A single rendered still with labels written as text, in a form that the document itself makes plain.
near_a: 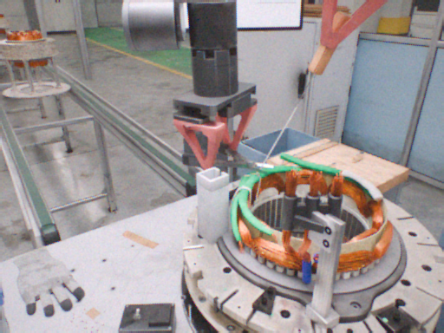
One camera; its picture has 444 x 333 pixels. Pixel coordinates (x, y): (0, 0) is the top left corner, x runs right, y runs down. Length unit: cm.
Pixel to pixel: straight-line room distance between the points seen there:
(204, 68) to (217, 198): 15
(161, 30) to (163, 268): 61
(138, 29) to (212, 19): 8
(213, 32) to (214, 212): 21
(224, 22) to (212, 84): 7
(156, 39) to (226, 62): 8
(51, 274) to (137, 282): 19
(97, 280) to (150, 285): 12
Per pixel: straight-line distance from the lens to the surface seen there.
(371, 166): 76
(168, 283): 86
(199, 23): 42
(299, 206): 31
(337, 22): 38
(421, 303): 43
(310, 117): 280
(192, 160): 49
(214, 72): 43
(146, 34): 43
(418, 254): 49
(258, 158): 77
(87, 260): 96
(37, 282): 91
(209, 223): 43
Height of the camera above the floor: 138
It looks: 26 degrees down
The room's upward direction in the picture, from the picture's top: straight up
